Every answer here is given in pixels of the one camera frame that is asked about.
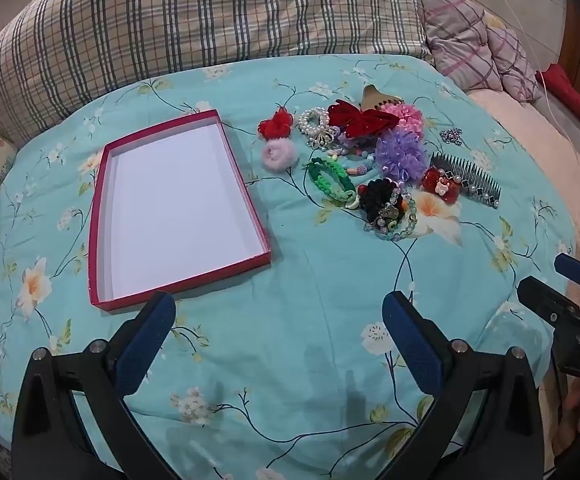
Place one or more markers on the black hair comb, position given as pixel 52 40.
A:
pixel 465 177

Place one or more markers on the pink plaid pillow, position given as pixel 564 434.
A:
pixel 460 35

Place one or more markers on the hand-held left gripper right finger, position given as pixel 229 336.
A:
pixel 415 345

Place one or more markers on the shallow pink cardboard box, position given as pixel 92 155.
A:
pixel 180 200

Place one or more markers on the red cloth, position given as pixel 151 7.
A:
pixel 575 95

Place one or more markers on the beige blanket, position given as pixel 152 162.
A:
pixel 535 150

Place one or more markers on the pink mesh scrunchie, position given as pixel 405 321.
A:
pixel 410 117

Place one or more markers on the red mesh scrunchie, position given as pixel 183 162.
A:
pixel 275 127

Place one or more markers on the red bear hair clip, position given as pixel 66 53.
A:
pixel 435 182

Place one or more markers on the silver rhinestone hair clip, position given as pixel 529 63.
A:
pixel 322 139

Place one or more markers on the plaid quilt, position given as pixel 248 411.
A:
pixel 195 15

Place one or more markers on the purple mesh scrunchie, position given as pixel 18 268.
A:
pixel 400 155

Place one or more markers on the beige hair claw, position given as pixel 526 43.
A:
pixel 372 96

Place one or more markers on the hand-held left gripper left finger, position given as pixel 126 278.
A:
pixel 150 345

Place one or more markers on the black scrunchie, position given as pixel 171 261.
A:
pixel 375 200

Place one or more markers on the pearl bead scrunchie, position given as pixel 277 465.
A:
pixel 304 122

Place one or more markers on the light blue floral bedsheet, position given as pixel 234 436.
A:
pixel 310 260

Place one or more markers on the red velvet bow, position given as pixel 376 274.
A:
pixel 360 119

